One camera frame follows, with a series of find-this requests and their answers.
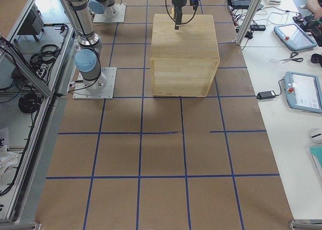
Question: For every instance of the person forearm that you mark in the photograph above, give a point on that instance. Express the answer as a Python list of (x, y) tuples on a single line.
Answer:
[(314, 7)]

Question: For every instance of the wooden drawer cabinet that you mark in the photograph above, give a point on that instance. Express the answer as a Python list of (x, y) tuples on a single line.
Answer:
[(183, 61)]

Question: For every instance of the far blue teach pendant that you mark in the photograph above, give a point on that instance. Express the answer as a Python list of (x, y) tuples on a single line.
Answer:
[(294, 37)]

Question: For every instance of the blue teach pendant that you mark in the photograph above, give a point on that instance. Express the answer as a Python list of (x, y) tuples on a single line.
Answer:
[(294, 37), (303, 91)]

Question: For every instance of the black power adapter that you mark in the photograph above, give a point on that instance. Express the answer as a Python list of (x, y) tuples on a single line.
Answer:
[(265, 95)]

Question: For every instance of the near blue teach pendant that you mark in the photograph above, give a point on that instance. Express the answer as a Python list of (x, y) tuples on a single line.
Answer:
[(303, 91)]

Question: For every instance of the white computer mouse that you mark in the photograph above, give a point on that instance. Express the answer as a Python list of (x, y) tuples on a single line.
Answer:
[(315, 135)]

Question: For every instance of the teal notebook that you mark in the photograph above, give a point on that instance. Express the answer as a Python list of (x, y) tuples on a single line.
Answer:
[(316, 152)]

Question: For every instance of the white crumpled cloth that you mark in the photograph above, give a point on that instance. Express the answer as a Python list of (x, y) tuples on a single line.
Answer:
[(9, 159)]

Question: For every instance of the aluminium frame post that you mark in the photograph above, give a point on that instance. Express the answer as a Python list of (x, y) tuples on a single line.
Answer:
[(248, 18)]

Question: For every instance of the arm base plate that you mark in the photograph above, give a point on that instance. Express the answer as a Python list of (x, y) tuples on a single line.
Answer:
[(103, 88), (108, 15)]

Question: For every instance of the black handled scissors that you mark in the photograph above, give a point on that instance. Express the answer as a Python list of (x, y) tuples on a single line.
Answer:
[(292, 57)]

